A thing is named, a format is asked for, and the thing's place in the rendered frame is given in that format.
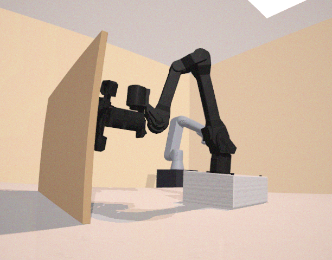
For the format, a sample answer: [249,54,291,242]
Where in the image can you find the tan flat board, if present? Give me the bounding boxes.
[38,31,108,224]

